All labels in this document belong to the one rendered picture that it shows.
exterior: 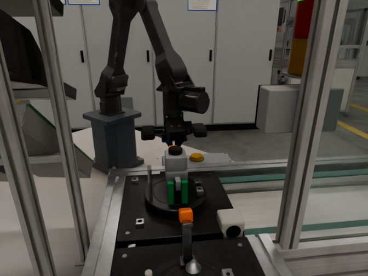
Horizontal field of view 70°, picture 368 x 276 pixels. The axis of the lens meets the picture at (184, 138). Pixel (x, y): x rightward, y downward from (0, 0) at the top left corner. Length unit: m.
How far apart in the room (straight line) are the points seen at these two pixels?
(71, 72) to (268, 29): 2.54
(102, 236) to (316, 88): 0.45
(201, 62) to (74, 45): 1.57
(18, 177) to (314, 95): 0.39
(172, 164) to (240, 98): 3.28
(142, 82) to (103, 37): 0.70
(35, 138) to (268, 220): 0.51
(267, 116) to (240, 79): 3.30
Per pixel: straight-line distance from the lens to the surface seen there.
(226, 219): 0.53
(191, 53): 3.54
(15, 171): 0.36
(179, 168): 0.54
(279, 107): 0.43
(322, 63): 0.41
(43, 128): 0.51
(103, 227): 0.57
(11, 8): 0.61
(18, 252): 0.75
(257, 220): 0.66
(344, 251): 0.61
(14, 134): 0.34
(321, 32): 0.40
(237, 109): 3.81
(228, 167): 0.77
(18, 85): 0.52
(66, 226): 0.77
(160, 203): 0.57
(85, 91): 3.68
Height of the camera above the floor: 1.32
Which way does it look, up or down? 22 degrees down
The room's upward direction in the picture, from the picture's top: straight up
